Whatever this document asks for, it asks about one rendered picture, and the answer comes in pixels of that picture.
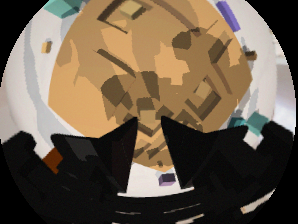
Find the purple flat block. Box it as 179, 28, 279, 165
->
216, 0, 241, 32

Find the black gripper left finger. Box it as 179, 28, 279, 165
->
51, 117, 138, 194

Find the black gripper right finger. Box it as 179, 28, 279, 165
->
160, 116, 249, 190

